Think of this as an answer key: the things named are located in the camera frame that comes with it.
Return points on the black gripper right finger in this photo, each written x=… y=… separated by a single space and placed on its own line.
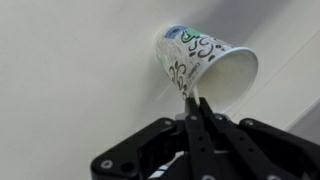
x=250 y=159

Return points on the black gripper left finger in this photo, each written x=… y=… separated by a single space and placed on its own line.
x=200 y=148

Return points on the white plastic spoon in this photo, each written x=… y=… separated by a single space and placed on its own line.
x=195 y=95

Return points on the patterned paper coffee cup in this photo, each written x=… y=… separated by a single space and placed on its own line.
x=223 y=73

